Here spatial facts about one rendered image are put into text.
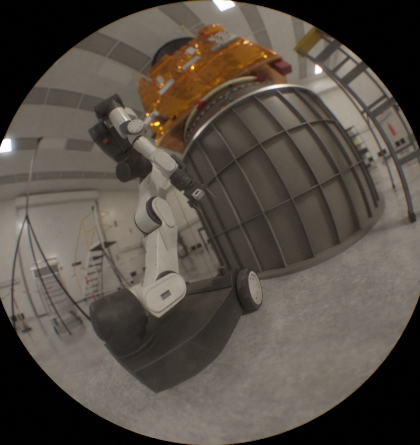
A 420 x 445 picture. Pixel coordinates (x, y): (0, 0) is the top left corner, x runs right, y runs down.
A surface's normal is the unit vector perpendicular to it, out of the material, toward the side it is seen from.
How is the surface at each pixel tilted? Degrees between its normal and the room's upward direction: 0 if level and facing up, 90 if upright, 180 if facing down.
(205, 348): 90
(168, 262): 90
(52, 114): 180
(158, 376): 90
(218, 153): 90
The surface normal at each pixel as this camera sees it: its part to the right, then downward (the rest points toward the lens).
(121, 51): 0.41, 0.91
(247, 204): -0.66, 0.22
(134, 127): 0.34, 0.09
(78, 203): 0.77, -0.40
